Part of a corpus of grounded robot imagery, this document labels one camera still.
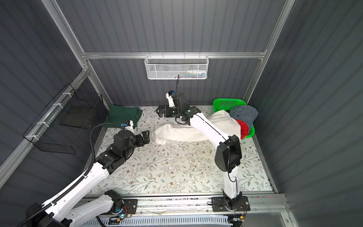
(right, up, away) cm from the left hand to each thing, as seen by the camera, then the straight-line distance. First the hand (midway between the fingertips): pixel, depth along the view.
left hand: (142, 133), depth 77 cm
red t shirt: (+63, +2, +17) cm, 65 cm away
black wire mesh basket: (-39, +6, -2) cm, 40 cm away
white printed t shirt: (+17, -1, +22) cm, 28 cm away
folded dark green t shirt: (-29, +11, +31) cm, 44 cm away
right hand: (+11, +12, +6) cm, 17 cm away
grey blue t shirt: (+69, +12, +25) cm, 74 cm away
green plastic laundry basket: (+54, +20, +38) cm, 69 cm away
